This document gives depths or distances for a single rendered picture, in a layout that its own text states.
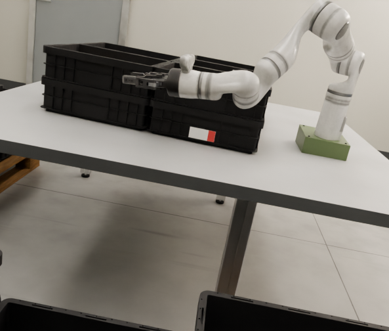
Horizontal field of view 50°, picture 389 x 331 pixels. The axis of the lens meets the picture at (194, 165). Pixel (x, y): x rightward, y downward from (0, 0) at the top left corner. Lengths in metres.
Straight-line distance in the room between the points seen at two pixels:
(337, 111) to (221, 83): 0.67
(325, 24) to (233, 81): 0.30
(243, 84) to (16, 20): 4.40
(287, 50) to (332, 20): 0.15
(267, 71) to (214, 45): 3.63
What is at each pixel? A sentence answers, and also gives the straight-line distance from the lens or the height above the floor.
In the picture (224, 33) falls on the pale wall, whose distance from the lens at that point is 4.73.
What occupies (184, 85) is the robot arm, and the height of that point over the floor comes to 0.94.
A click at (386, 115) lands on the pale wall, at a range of 5.11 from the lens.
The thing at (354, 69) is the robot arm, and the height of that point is 1.03.
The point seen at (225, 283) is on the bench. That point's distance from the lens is 1.35.
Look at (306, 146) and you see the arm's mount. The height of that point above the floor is 0.73.
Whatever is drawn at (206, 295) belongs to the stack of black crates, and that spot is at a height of 0.59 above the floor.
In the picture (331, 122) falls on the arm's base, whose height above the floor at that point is 0.83.
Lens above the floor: 1.09
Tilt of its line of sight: 19 degrees down
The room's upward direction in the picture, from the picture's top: 10 degrees clockwise
